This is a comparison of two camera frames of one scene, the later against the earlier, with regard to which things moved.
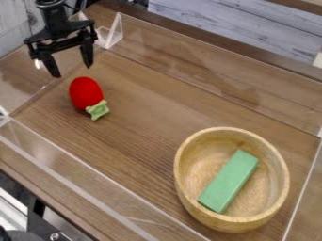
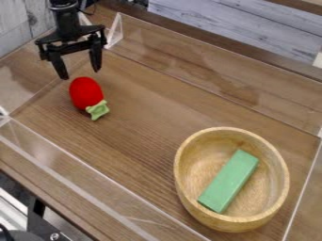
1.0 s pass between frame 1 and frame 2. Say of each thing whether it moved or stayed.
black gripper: moved
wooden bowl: stayed
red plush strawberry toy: stayed
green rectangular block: stayed
